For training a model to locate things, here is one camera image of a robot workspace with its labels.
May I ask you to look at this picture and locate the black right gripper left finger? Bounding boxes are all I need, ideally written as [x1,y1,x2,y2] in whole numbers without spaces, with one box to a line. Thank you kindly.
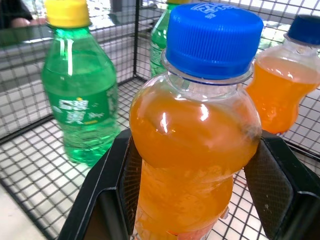
[57,128,143,240]

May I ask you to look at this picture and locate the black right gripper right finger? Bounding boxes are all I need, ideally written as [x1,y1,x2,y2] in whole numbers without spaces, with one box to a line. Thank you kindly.
[243,129,320,240]

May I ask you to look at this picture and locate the orange soda bottle blue cap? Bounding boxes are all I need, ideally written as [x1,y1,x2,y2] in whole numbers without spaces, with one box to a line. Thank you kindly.
[129,2,265,240]
[244,14,320,136]

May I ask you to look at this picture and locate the green soda bottle yellow cap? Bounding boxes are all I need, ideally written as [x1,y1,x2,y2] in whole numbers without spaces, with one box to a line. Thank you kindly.
[40,0,122,168]
[149,0,191,78]

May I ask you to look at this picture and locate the person in dark clothing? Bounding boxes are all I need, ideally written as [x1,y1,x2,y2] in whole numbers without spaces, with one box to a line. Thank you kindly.
[0,0,48,30]

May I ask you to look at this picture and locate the black wire mesh basket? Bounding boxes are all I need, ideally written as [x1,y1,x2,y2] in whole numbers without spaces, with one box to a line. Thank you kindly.
[0,0,320,240]

